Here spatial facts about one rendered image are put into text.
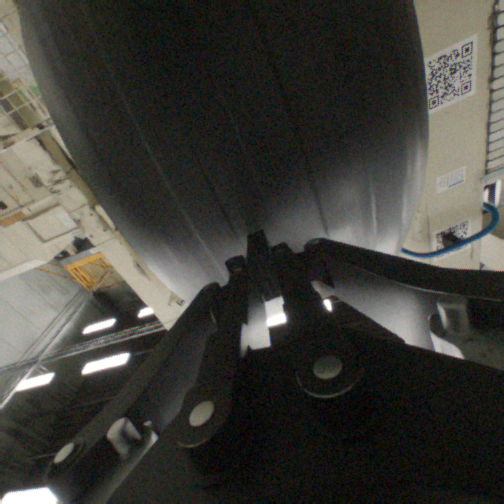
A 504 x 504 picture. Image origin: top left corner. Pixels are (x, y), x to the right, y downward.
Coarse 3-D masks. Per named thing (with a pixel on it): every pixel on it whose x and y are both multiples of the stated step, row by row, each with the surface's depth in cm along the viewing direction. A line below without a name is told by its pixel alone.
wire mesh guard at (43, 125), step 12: (12, 24) 60; (0, 60) 63; (12, 72) 64; (12, 84) 65; (12, 120) 68; (48, 120) 69; (24, 132) 69; (36, 132) 70; (0, 144) 70; (12, 144) 70
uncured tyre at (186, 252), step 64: (64, 0) 18; (128, 0) 17; (192, 0) 17; (256, 0) 17; (320, 0) 17; (384, 0) 17; (64, 64) 18; (128, 64) 18; (192, 64) 18; (256, 64) 18; (320, 64) 18; (384, 64) 18; (64, 128) 21; (128, 128) 18; (192, 128) 19; (256, 128) 19; (320, 128) 19; (384, 128) 20; (128, 192) 20; (192, 192) 20; (256, 192) 21; (320, 192) 21; (384, 192) 22; (192, 256) 23
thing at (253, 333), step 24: (240, 264) 15; (240, 288) 12; (240, 312) 10; (264, 312) 14; (216, 336) 8; (240, 336) 8; (264, 336) 11; (216, 360) 7; (240, 360) 7; (216, 384) 6; (240, 384) 6; (192, 408) 5; (216, 408) 5; (240, 408) 5; (192, 432) 5; (216, 432) 5; (240, 432) 5; (192, 456) 5; (216, 456) 5
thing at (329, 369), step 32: (288, 256) 14; (288, 288) 10; (288, 320) 7; (320, 320) 7; (320, 352) 5; (352, 352) 5; (320, 384) 5; (352, 384) 4; (320, 416) 5; (352, 416) 4
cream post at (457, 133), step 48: (432, 0) 33; (480, 0) 34; (432, 48) 36; (480, 48) 37; (480, 96) 40; (432, 144) 42; (480, 144) 43; (432, 192) 47; (480, 192) 48; (432, 240) 52; (480, 240) 53
